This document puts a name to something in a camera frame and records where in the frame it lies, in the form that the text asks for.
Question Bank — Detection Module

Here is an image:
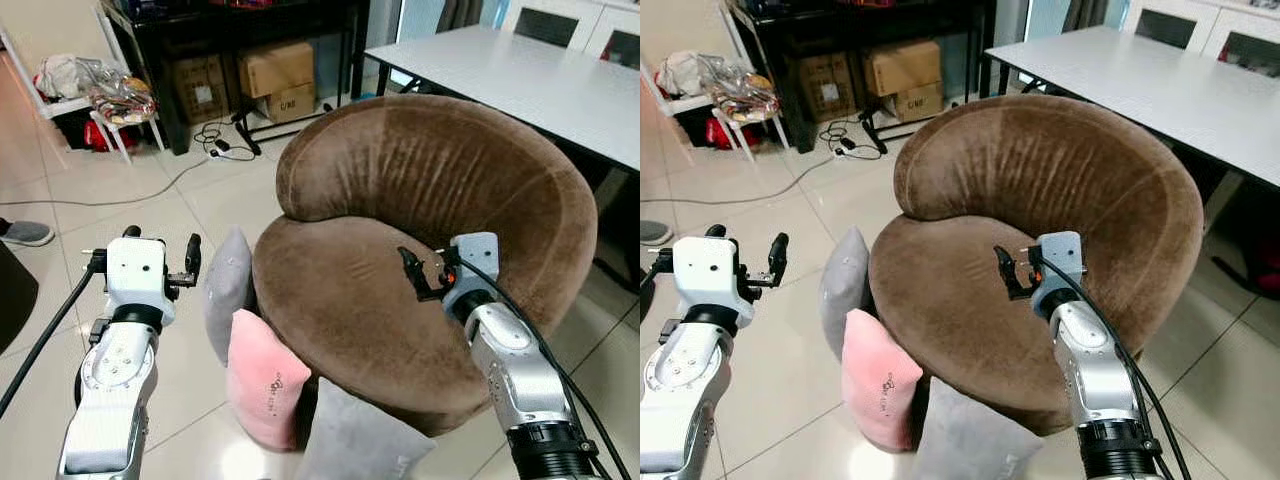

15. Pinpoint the power strip with black cables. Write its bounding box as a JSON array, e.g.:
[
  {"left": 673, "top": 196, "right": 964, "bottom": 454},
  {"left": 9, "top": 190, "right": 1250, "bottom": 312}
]
[
  {"left": 818, "top": 112, "right": 891, "bottom": 161},
  {"left": 190, "top": 112, "right": 263, "bottom": 163}
]

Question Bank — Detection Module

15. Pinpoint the white cabinet with glass doors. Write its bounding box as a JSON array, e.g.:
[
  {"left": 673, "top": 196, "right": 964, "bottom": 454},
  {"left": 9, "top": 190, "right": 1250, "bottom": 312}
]
[
  {"left": 498, "top": 0, "right": 641, "bottom": 71},
  {"left": 1122, "top": 0, "right": 1280, "bottom": 79}
]

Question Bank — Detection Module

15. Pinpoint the grey pillow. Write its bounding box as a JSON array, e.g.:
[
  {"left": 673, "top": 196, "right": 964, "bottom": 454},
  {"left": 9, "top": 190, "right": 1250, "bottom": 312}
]
[
  {"left": 204, "top": 226, "right": 258, "bottom": 366},
  {"left": 295, "top": 378, "right": 437, "bottom": 480},
  {"left": 912, "top": 378, "right": 1047, "bottom": 480},
  {"left": 820, "top": 226, "right": 873, "bottom": 359}
]

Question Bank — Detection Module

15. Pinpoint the white rectangular table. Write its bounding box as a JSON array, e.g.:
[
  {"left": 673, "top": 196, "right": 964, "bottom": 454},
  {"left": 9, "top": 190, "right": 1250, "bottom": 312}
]
[
  {"left": 985, "top": 25, "right": 1280, "bottom": 191},
  {"left": 365, "top": 25, "right": 641, "bottom": 173}
]

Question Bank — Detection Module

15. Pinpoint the dark cardboard box with label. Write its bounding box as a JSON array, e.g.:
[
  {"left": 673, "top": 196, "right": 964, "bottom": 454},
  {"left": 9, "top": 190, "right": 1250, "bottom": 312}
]
[
  {"left": 168, "top": 54, "right": 237, "bottom": 125},
  {"left": 797, "top": 53, "right": 863, "bottom": 124}
]

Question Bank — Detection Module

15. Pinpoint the brown round velvet sofa chair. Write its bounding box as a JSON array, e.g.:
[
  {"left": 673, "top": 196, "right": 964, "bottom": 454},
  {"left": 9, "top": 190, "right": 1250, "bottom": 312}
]
[
  {"left": 252, "top": 93, "right": 599, "bottom": 437},
  {"left": 868, "top": 93, "right": 1205, "bottom": 437}
]

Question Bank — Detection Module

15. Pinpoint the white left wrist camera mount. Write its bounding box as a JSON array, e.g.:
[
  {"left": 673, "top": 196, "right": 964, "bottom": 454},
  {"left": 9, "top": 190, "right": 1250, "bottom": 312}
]
[
  {"left": 672, "top": 237, "right": 747, "bottom": 327},
  {"left": 104, "top": 237, "right": 177, "bottom": 327}
]

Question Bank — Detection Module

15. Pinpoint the black desk frame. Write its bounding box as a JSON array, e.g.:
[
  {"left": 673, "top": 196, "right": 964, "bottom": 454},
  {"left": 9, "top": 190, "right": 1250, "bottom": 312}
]
[
  {"left": 725, "top": 0, "right": 998, "bottom": 156},
  {"left": 98, "top": 0, "right": 371, "bottom": 157}
]

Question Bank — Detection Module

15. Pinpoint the small printed cardboard box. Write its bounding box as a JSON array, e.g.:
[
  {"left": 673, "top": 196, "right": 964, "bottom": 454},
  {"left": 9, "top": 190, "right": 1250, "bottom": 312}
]
[
  {"left": 882, "top": 82, "right": 946, "bottom": 124},
  {"left": 254, "top": 84, "right": 320, "bottom": 125}
]

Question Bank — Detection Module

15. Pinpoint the black chair base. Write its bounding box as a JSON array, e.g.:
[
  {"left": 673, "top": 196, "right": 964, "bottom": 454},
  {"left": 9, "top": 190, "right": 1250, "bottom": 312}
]
[
  {"left": 592, "top": 255, "right": 641, "bottom": 297},
  {"left": 1210, "top": 254, "right": 1280, "bottom": 301}
]

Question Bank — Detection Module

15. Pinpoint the pink pillow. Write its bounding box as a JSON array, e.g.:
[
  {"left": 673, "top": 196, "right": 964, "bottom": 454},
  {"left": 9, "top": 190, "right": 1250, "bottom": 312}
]
[
  {"left": 841, "top": 308, "right": 924, "bottom": 453},
  {"left": 226, "top": 309, "right": 313, "bottom": 453}
]

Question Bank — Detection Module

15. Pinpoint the red bag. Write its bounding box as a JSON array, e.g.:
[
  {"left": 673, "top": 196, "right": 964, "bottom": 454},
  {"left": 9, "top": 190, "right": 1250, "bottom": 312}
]
[
  {"left": 84, "top": 118, "right": 139, "bottom": 153},
  {"left": 704, "top": 116, "right": 761, "bottom": 151}
]

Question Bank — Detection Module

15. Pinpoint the large plain cardboard box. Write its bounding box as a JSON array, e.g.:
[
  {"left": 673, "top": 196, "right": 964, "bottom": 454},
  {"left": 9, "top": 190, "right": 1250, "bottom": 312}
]
[
  {"left": 863, "top": 40, "right": 943, "bottom": 98},
  {"left": 237, "top": 41, "right": 317, "bottom": 100}
]

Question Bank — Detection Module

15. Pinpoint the white stool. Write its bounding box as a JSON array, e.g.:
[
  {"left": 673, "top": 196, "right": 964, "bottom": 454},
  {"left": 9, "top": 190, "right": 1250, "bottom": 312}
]
[
  {"left": 640, "top": 20, "right": 791, "bottom": 164},
  {"left": 0, "top": 20, "right": 167, "bottom": 165}
]

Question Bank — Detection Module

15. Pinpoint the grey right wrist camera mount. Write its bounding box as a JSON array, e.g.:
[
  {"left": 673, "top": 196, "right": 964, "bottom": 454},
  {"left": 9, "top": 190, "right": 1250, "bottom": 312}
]
[
  {"left": 1030, "top": 231, "right": 1087, "bottom": 313},
  {"left": 440, "top": 232, "right": 501, "bottom": 313}
]

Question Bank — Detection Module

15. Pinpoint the pile of bags and clutter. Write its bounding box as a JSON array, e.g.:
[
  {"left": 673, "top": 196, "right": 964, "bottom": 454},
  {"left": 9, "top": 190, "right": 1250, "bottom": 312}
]
[
  {"left": 655, "top": 50, "right": 781, "bottom": 123},
  {"left": 36, "top": 53, "right": 158, "bottom": 126}
]

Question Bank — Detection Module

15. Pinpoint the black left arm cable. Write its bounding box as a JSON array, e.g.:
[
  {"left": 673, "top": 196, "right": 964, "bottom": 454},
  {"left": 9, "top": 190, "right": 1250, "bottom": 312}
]
[
  {"left": 0, "top": 248, "right": 108, "bottom": 421},
  {"left": 640, "top": 248, "right": 676, "bottom": 296}
]

